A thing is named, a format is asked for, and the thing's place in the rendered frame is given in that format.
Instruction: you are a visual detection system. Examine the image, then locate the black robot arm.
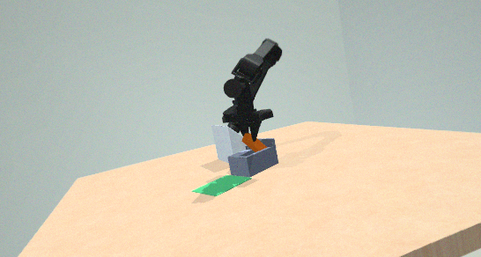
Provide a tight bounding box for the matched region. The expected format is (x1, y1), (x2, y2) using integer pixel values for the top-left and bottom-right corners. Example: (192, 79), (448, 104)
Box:
(223, 38), (282, 134)

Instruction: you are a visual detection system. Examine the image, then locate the orange l-shaped part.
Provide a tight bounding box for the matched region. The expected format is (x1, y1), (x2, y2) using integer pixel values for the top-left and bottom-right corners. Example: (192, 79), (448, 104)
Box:
(242, 133), (267, 152)

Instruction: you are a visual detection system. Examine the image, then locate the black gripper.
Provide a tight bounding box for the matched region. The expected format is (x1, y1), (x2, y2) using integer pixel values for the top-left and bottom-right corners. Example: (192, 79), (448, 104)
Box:
(232, 94), (273, 142)

